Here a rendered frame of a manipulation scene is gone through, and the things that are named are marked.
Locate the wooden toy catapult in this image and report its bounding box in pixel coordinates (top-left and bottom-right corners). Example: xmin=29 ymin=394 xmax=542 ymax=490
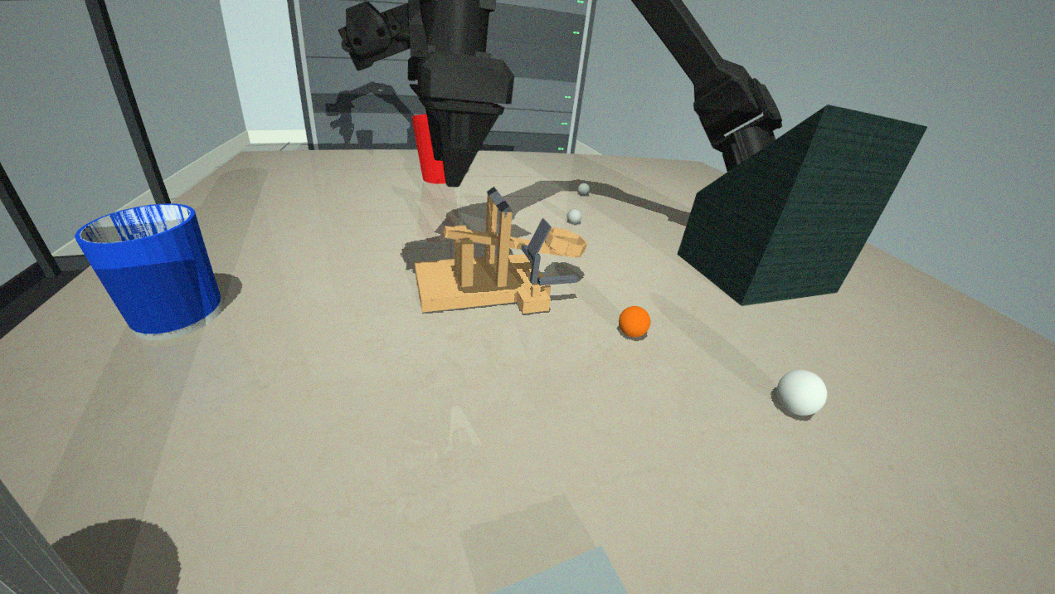
xmin=415 ymin=187 xmax=588 ymax=314

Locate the orange ball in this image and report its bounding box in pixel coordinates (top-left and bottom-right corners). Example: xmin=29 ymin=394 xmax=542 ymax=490
xmin=619 ymin=306 xmax=650 ymax=337

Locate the red plastic cup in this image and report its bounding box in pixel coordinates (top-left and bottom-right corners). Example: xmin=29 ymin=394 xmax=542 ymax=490
xmin=413 ymin=114 xmax=446 ymax=184

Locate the blue mug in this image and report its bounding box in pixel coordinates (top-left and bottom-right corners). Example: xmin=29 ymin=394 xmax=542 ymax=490
xmin=75 ymin=203 xmax=223 ymax=341

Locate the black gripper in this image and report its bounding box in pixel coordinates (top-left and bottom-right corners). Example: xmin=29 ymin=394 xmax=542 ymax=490
xmin=407 ymin=0 xmax=514 ymax=187

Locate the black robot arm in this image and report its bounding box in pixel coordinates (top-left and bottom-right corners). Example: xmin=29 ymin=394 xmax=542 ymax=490
xmin=338 ymin=0 xmax=782 ymax=172

